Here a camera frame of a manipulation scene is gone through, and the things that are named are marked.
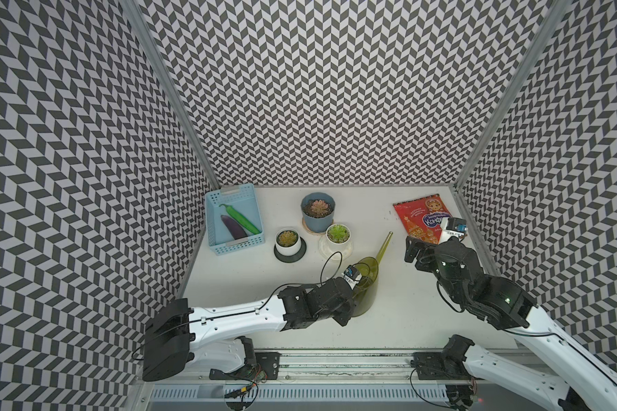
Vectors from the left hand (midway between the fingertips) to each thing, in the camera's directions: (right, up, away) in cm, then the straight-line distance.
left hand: (350, 303), depth 74 cm
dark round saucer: (-20, +9, +21) cm, 30 cm away
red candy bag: (+33, +25, +27) cm, 49 cm away
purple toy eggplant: (-45, +20, +31) cm, 58 cm away
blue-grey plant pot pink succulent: (-10, +27, +24) cm, 38 cm away
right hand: (+19, +18, -6) cm, 27 cm away
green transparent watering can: (+6, +10, +3) cm, 12 cm away
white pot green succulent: (-2, +18, +17) cm, 25 cm away
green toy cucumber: (-43, +23, +33) cm, 58 cm away
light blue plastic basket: (-46, +23, +34) cm, 62 cm away
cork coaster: (-15, +21, +31) cm, 40 cm away
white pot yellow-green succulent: (-20, +16, +17) cm, 31 cm away
